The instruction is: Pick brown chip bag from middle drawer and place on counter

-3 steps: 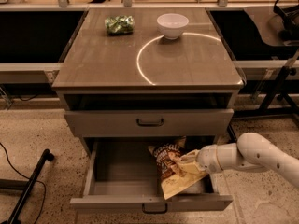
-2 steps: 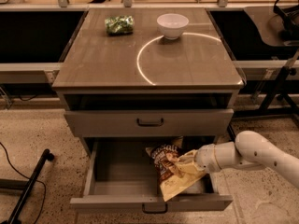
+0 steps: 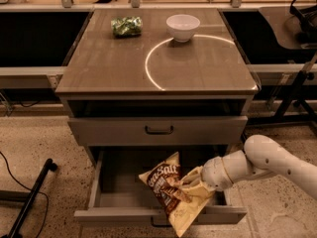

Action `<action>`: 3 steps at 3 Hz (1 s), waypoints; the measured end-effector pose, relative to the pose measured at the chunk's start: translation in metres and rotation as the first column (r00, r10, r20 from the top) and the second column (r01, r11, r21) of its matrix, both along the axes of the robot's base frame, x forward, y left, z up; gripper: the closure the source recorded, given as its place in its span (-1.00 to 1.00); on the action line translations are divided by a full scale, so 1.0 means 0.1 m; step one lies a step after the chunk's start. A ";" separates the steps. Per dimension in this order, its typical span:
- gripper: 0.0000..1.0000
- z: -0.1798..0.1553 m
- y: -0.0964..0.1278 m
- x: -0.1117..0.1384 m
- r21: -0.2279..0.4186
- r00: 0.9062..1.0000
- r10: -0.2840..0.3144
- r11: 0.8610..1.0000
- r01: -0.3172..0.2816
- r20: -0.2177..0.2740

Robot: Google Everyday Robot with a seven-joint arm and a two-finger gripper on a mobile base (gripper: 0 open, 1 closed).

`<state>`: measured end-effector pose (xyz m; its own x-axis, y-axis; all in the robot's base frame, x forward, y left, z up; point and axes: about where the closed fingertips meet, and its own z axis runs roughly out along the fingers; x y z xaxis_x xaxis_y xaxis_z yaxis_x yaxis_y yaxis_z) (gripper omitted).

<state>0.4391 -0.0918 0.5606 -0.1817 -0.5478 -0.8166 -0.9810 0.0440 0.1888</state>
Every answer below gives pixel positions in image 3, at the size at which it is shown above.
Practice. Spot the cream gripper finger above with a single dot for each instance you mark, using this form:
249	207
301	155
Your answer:
193	178
202	191

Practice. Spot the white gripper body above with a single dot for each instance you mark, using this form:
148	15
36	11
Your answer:
214	173

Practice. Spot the brown sea salt chip bag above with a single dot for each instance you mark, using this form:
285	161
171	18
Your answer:
181	208

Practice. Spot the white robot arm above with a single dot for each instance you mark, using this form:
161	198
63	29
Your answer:
261	158

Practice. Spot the grey open middle drawer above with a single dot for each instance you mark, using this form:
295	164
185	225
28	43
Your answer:
119	198

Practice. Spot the grey upper closed drawer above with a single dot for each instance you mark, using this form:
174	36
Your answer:
157	131

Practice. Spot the grey drawer cabinet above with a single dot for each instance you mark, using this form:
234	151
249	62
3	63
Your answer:
153	75

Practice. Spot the green snack bag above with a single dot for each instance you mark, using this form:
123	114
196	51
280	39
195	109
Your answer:
127	26

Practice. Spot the white ceramic bowl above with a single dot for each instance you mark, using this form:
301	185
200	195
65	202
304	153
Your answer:
182	27

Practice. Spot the black stand leg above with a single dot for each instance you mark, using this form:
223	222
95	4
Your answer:
26	198

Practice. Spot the black chair with frame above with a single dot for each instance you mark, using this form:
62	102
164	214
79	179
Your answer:
295	29

